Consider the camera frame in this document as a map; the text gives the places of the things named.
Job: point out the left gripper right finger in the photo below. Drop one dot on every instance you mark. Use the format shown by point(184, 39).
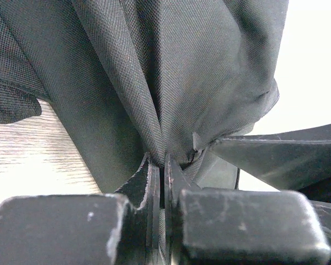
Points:
point(228, 226)

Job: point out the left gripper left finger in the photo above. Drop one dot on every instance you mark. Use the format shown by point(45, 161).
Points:
point(116, 228)

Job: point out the black student backpack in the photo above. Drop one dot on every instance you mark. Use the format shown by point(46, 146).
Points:
point(129, 77)

